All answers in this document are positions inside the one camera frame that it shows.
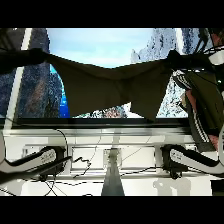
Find dark brown garment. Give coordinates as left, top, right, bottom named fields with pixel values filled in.
left=44, top=53, right=175, bottom=122

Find black cable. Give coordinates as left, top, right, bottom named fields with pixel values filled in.
left=43, top=164, right=164, bottom=188
left=53, top=128, right=102, bottom=179

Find black white-striped jacket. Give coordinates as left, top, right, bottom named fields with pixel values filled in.
left=173, top=69, right=224, bottom=153

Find red garment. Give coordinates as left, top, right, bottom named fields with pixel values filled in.
left=184, top=89, right=201, bottom=116

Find silver frame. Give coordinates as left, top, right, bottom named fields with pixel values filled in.
left=0, top=125, right=224, bottom=197

